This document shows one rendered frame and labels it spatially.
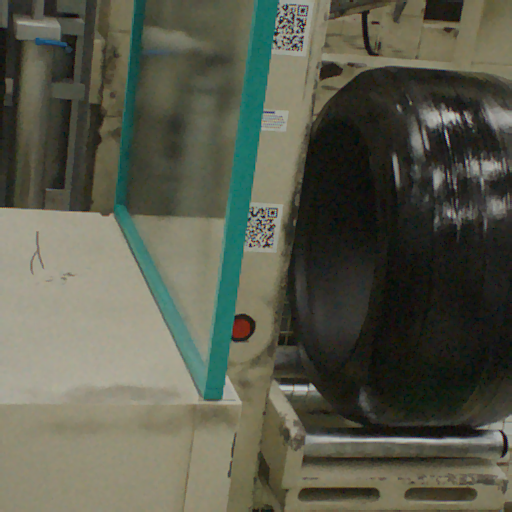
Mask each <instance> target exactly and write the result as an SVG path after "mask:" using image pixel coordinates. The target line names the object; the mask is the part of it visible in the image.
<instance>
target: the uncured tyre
mask: <svg viewBox="0 0 512 512"><path fill-rule="evenodd" d="M288 276H289V296H290V308H291V316H292V323H293V329H294V335H295V340H296V344H297V348H298V352H299V356H300V359H301V362H302V365H303V368H305V370H306V373H307V376H308V378H309V380H310V381H311V383H312V385H313V386H314V388H315V389H316V390H317V391H318V392H319V393H320V395H321V396H322V398H323V399H325V400H326V401H327V402H328V403H329V404H330V405H331V406H332V407H333V408H334V409H335V410H336V411H337V413H338V414H339V415H340V416H341V417H344V418H345V419H347V420H350V421H353V422H356V423H359V424H364V425H367V426H371V428H469V429H477V428H481V427H485V426H488V424H491V423H496V422H499V421H501V420H503V419H505V418H507V417H509V416H511V415H512V81H510V80H508V78H507V79H505V77H502V76H499V75H497V74H494V73H488V72H477V71H469V72H464V71H452V70H440V69H427V68H416V67H403V66H383V67H378V68H373V69H368V70H364V72H362V73H360V74H357V75H356V76H354V77H353V78H352V79H351V80H350V81H349V82H347V83H346V84H345V85H344V87H343V88H342V89H340V90H338V91H337V92H336V93H335V94H334V95H333V96H332V97H330V99H329V100H328V101H327V103H326V104H325V106H324V107H322V108H321V110H320V112H319V113H318V115H317V117H316V119H315V122H314V124H313V126H312V128H311V132H310V138H309V145H308V151H307V157H306V164H305V165H304V171H303V178H302V186H301V193H300V200H299V207H298V214H297V220H296V227H295V234H294V241H293V247H292V253H291V259H290V263H289V268H288Z"/></svg>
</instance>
